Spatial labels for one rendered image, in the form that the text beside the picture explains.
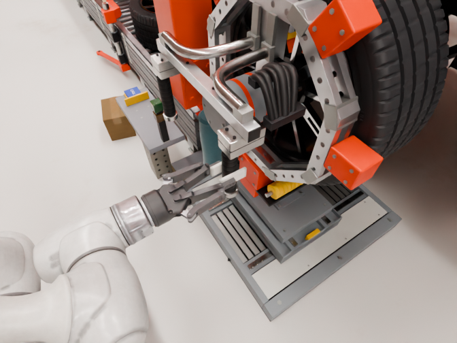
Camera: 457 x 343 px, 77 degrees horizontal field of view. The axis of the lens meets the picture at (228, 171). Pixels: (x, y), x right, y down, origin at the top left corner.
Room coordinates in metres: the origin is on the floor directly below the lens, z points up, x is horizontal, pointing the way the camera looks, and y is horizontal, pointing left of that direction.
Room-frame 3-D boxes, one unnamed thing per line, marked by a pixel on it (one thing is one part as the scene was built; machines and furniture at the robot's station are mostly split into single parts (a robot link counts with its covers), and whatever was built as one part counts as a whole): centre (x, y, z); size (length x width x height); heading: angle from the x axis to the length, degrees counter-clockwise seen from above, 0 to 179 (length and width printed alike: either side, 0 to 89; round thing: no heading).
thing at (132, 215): (0.29, 0.19, 0.83); 0.09 x 0.06 x 0.09; 33
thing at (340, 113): (0.69, -0.11, 0.85); 0.54 x 0.07 x 0.54; 33
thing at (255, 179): (0.71, -0.14, 0.48); 0.16 x 0.12 x 0.17; 123
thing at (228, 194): (0.42, 0.00, 0.83); 0.04 x 0.04 x 0.16
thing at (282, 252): (0.78, -0.25, 0.13); 0.50 x 0.36 x 0.10; 33
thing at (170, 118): (0.70, 0.18, 0.83); 0.04 x 0.04 x 0.16
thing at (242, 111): (0.54, -0.06, 1.03); 0.19 x 0.18 x 0.11; 123
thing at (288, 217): (0.78, -0.25, 0.32); 0.40 x 0.30 x 0.28; 33
